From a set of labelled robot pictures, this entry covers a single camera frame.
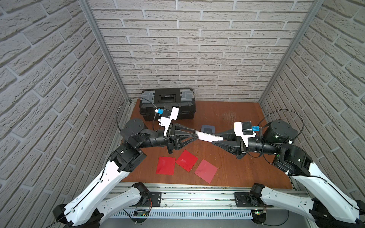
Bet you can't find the white glue stick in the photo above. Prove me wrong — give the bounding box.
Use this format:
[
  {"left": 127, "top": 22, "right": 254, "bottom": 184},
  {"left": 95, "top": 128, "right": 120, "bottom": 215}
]
[{"left": 195, "top": 131, "right": 223, "bottom": 142}]

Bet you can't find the dark red envelope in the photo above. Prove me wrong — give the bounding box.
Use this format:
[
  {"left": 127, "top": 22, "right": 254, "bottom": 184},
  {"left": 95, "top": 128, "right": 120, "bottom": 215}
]
[{"left": 194, "top": 159, "right": 218, "bottom": 183}]

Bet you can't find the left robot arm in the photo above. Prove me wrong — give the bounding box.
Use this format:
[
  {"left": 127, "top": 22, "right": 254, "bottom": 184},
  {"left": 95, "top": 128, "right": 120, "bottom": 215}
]
[{"left": 53, "top": 117, "right": 205, "bottom": 228}]

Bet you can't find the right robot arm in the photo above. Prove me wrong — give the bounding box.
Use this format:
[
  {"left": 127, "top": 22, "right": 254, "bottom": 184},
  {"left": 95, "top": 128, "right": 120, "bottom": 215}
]
[{"left": 213, "top": 120, "right": 365, "bottom": 228}]

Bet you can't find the grey hole punch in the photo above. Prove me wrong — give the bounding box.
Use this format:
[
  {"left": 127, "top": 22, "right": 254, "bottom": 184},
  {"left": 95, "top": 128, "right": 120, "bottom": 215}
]
[{"left": 201, "top": 125, "right": 215, "bottom": 135}]

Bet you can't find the black plastic toolbox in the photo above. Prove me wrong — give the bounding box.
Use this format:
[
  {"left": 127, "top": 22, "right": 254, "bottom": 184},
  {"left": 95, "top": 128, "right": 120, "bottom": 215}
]
[{"left": 139, "top": 88, "right": 196, "bottom": 121}]

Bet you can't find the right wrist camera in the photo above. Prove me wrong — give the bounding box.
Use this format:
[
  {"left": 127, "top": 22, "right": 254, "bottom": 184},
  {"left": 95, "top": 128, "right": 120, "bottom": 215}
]
[{"left": 234, "top": 121, "right": 260, "bottom": 148}]

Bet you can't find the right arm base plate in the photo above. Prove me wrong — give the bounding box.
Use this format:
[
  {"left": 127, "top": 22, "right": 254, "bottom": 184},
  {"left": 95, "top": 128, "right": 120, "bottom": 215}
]
[{"left": 234, "top": 192, "right": 273, "bottom": 208}]

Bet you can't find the aluminium rail frame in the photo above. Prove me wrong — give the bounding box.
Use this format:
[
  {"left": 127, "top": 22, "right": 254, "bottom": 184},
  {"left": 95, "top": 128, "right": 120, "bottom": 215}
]
[{"left": 112, "top": 184, "right": 313, "bottom": 220}]

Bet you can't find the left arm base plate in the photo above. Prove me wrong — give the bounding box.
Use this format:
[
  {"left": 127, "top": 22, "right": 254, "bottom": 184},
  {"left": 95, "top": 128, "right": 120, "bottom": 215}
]
[{"left": 133, "top": 192, "right": 162, "bottom": 207}]

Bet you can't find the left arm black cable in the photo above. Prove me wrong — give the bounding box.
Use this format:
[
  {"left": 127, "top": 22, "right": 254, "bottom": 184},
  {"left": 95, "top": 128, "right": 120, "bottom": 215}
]
[{"left": 45, "top": 97, "right": 162, "bottom": 228}]

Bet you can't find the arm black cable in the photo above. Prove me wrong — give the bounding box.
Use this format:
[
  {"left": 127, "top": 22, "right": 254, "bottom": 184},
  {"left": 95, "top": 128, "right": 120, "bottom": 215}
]
[
  {"left": 256, "top": 109, "right": 365, "bottom": 213},
  {"left": 45, "top": 97, "right": 162, "bottom": 228}
]

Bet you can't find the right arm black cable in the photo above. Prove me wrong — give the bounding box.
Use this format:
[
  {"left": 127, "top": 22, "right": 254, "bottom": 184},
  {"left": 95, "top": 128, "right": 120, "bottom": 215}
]
[{"left": 256, "top": 109, "right": 365, "bottom": 213}]

